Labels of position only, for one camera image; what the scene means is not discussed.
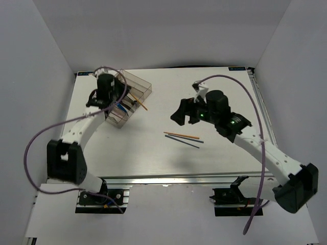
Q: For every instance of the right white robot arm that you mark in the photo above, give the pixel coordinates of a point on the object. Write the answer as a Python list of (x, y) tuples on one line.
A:
[(292, 183)]

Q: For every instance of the left blue table sticker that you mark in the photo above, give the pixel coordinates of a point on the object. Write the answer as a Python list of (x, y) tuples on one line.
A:
[(85, 73)]

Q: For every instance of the right blue table sticker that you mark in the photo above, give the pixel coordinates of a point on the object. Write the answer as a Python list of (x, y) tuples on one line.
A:
[(237, 68)]

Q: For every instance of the blue table sticker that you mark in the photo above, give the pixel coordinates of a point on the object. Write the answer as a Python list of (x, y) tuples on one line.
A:
[(237, 68), (85, 73)]

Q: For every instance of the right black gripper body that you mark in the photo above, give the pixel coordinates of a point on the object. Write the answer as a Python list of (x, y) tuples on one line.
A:
[(200, 113)]

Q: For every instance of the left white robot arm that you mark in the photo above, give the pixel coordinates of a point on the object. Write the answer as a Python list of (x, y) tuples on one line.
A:
[(65, 157)]

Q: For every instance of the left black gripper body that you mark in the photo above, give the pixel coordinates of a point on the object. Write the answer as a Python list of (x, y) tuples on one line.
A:
[(119, 90)]

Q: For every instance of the clear compartment organizer tray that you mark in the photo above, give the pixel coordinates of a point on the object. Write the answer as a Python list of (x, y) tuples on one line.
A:
[(139, 88)]

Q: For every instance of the blue knife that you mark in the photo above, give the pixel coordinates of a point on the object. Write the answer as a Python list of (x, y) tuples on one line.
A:
[(121, 108)]

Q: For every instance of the orange black chopstick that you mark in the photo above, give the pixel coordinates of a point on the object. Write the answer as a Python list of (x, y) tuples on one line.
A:
[(182, 135)]

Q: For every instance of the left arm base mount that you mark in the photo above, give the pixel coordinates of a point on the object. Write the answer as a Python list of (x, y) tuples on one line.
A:
[(90, 204)]

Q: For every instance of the grey chopstick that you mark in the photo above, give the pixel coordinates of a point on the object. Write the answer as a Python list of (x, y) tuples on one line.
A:
[(181, 141)]

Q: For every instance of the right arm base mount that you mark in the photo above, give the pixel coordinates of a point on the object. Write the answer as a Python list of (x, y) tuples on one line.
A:
[(229, 202)]

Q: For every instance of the black spoon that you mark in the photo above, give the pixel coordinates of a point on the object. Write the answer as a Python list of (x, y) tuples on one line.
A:
[(129, 100)]

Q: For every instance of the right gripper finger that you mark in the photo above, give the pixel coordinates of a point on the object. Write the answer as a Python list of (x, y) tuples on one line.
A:
[(179, 117), (184, 107)]

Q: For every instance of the white front cover board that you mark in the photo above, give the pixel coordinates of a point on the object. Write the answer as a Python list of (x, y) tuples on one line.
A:
[(177, 214)]

